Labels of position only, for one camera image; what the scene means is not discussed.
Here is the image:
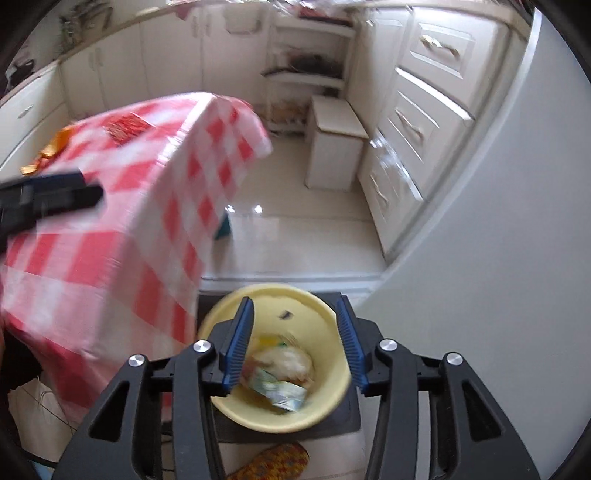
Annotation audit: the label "trash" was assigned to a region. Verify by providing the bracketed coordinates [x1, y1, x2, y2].
[249, 367, 308, 411]

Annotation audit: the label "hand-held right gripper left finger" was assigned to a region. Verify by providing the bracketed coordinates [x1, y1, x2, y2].
[54, 296, 256, 480]

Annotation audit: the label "white drawer cabinet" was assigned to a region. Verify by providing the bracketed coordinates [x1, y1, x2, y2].
[355, 4, 513, 259]

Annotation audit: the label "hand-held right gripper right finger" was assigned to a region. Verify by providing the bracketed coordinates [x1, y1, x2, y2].
[335, 295, 541, 480]

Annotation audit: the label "orange patterned slipper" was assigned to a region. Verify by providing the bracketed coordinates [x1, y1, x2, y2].
[226, 442, 309, 480]

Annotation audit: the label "table with red checked tablecloth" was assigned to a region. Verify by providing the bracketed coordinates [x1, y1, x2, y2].
[0, 92, 273, 423]

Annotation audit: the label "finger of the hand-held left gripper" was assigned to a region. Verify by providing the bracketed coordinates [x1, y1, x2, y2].
[25, 184, 104, 219]
[0, 171, 86, 191]

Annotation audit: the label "white shelf unit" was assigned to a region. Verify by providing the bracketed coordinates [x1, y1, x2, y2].
[261, 18, 356, 134]

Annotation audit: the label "orange yellow wrapper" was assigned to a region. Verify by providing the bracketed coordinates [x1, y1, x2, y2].
[21, 124, 75, 176]

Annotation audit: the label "dried plant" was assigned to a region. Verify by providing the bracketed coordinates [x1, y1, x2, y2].
[55, 4, 112, 47]

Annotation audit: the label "white refrigerator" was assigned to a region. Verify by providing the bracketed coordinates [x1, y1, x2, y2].
[360, 9, 591, 480]

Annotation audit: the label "white counter cabinets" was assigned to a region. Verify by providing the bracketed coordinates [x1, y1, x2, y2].
[0, 4, 278, 167]

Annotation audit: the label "white tissue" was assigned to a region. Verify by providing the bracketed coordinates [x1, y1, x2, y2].
[252, 346, 315, 384]

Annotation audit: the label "white bag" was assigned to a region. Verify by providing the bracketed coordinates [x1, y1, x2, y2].
[9, 376, 81, 457]

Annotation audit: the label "red packet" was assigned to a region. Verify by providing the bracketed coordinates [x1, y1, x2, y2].
[104, 115, 153, 144]

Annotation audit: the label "yellow plastic bowl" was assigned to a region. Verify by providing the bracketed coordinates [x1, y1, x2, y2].
[198, 283, 358, 433]

